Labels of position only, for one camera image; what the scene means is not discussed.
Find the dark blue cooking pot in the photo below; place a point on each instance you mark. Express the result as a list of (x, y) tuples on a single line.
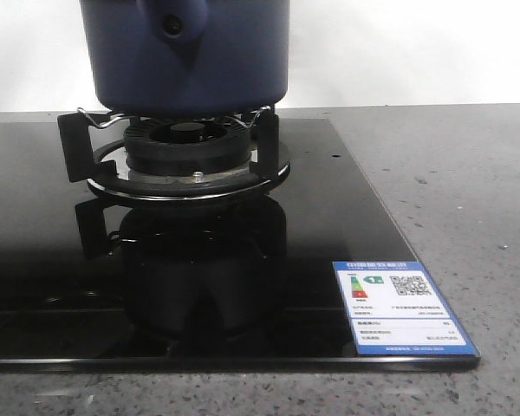
[(187, 58)]

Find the black right pot support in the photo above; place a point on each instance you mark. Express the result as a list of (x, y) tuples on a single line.
[(107, 172)]

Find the black right burner head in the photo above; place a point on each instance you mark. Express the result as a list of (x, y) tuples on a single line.
[(161, 147)]

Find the blue energy label sticker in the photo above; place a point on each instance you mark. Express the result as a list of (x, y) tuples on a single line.
[(395, 308)]

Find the black glass gas cooktop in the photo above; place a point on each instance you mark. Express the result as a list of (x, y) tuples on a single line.
[(89, 286)]

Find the silver wire pot reducer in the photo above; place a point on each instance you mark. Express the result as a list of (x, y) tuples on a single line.
[(103, 121)]

